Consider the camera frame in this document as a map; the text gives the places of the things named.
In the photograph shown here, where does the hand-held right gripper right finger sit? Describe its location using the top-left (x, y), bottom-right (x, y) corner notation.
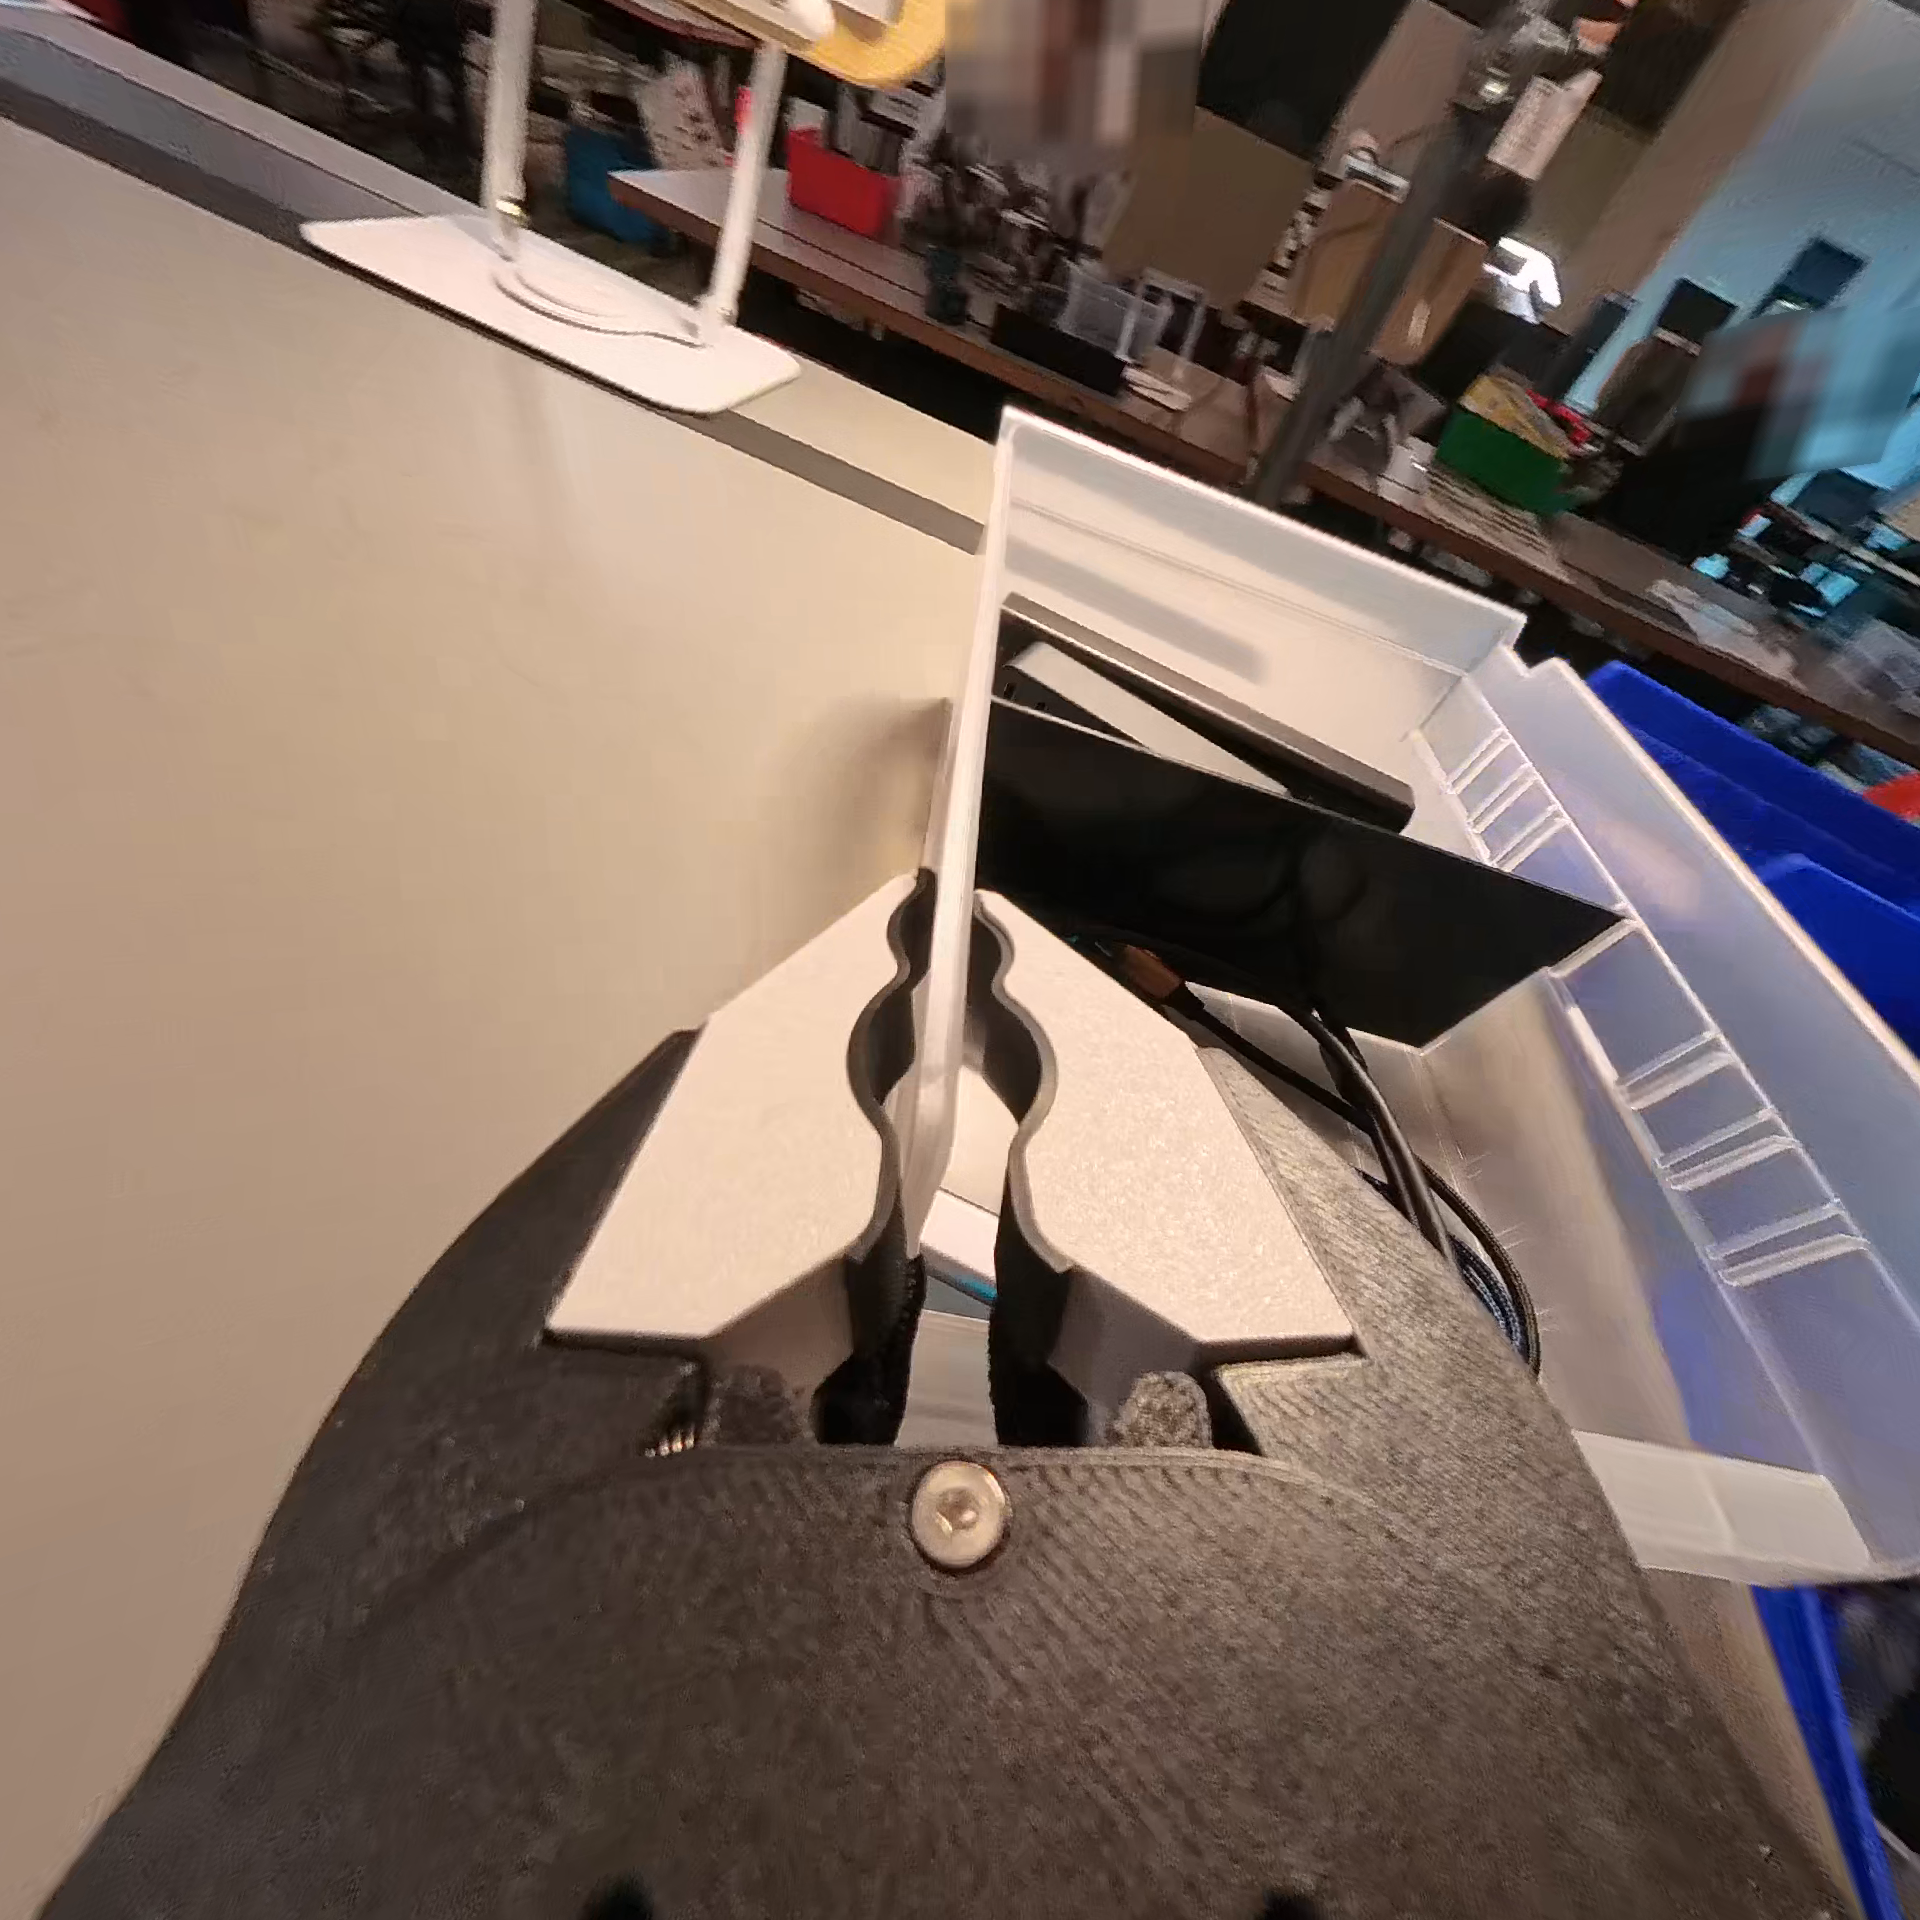
top-left (976, 888), bottom-right (1364, 1450)

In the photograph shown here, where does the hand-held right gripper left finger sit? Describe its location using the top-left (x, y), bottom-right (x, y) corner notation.
top-left (543, 873), bottom-right (927, 1450)

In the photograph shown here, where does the clear plastic bin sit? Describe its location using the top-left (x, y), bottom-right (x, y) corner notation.
top-left (885, 407), bottom-right (1920, 1589)

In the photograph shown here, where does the black divider panel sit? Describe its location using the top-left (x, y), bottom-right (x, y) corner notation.
top-left (976, 703), bottom-right (1632, 1051)

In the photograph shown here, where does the blue plastic bin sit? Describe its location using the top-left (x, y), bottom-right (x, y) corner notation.
top-left (1746, 849), bottom-right (1920, 1059)
top-left (1586, 660), bottom-right (1920, 1920)

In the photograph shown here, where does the work table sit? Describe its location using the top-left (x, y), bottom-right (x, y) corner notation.
top-left (1306, 451), bottom-right (1920, 769)
top-left (607, 163), bottom-right (1278, 489)

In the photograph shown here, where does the green plastic bin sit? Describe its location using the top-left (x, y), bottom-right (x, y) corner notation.
top-left (1436, 402), bottom-right (1580, 517)

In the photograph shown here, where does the black box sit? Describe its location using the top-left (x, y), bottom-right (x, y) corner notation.
top-left (988, 304), bottom-right (1130, 399)

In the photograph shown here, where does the white document stand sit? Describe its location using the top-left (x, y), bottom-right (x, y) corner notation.
top-left (299, 0), bottom-right (805, 416)

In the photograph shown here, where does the grey metal pole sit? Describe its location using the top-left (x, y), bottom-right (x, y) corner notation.
top-left (1246, 90), bottom-right (1487, 507)

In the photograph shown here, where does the cardboard box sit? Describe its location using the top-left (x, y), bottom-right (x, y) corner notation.
top-left (1101, 106), bottom-right (1326, 307)

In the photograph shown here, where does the blue bucket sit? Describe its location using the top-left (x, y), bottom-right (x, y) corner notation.
top-left (559, 129), bottom-right (671, 253)

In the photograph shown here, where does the red plastic bin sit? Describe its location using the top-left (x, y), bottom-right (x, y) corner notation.
top-left (783, 129), bottom-right (904, 237)

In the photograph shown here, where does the black cable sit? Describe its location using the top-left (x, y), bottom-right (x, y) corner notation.
top-left (1290, 1007), bottom-right (1549, 1373)

